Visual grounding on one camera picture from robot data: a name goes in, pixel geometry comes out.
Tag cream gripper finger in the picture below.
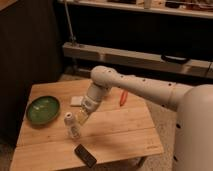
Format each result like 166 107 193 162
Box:
77 110 89 125

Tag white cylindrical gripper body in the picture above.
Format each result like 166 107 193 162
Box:
81 83 109 114

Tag small white bottle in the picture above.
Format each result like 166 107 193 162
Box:
64 112 80 139

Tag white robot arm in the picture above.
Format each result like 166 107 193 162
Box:
77 66 213 171

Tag green bowl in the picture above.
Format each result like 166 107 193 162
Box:
26 96 60 125

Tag black phone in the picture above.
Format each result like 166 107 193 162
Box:
74 144 97 168

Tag wooden table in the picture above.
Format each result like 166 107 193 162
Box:
10 80 163 171

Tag black object on shelf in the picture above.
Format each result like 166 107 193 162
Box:
161 53 190 64

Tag metal shelf unit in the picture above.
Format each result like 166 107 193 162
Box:
56 0 213 79

